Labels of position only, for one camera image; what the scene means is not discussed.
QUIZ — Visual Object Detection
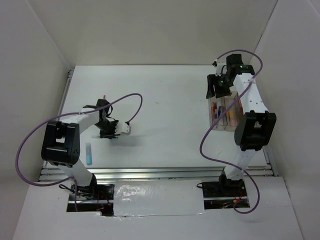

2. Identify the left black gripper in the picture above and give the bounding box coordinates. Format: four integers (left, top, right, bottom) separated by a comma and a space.
94, 119, 121, 140

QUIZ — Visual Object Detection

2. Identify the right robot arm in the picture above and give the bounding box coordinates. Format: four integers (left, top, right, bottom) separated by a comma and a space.
206, 49, 277, 196

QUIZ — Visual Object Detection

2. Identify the purple cable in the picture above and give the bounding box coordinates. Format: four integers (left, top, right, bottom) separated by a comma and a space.
200, 49, 264, 214
15, 93, 144, 213

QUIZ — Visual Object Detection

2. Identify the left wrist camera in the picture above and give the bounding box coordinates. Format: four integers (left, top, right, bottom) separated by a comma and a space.
115, 121, 131, 135

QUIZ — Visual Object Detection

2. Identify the yellow cap highlighter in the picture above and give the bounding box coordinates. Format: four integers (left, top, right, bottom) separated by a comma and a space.
228, 111, 236, 126

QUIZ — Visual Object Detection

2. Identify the clear container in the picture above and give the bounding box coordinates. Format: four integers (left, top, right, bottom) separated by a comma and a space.
208, 97, 227, 131
222, 91, 243, 132

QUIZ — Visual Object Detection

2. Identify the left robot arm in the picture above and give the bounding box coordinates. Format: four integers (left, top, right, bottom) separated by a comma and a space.
41, 99, 119, 200

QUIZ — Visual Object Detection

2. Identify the clear container left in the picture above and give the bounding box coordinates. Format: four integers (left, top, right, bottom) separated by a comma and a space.
208, 97, 227, 131

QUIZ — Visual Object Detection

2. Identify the red gel pen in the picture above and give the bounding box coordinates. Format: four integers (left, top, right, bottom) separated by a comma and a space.
212, 102, 217, 120

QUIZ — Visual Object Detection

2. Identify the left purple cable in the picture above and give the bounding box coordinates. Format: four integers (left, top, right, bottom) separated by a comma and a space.
15, 93, 144, 213

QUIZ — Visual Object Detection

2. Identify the clear container middle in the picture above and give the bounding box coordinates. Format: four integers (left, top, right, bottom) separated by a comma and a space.
222, 91, 243, 132

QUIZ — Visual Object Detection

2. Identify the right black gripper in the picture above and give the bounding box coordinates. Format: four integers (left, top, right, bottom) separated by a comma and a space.
206, 73, 234, 99

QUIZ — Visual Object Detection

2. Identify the aluminium frame rail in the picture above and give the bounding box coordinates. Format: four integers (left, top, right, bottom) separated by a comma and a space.
39, 164, 274, 182

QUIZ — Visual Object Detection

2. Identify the dark teal pen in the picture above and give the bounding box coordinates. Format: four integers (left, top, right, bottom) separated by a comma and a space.
214, 113, 219, 129

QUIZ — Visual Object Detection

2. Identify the blue gel pen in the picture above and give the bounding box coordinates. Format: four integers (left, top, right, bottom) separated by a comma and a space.
217, 106, 223, 118

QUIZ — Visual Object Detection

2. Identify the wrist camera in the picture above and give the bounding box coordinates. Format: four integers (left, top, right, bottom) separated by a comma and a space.
212, 59, 227, 76
115, 121, 131, 135

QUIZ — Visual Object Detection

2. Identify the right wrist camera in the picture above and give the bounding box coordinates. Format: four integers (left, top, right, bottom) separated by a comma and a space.
212, 59, 227, 76

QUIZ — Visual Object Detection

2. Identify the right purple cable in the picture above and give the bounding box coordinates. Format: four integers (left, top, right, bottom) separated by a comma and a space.
200, 49, 264, 214

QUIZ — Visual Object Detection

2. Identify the pink cap highlighter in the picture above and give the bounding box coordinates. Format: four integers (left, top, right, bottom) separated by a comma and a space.
239, 102, 244, 116

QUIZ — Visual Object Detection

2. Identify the blue cap highlighter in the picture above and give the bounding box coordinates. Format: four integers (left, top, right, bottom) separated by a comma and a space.
85, 142, 93, 166

